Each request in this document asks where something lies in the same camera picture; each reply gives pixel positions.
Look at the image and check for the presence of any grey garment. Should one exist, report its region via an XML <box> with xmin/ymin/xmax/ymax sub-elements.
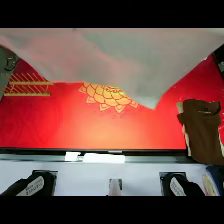
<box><xmin>0</xmin><ymin>27</ymin><xmax>224</xmax><ymax>111</ymax></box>

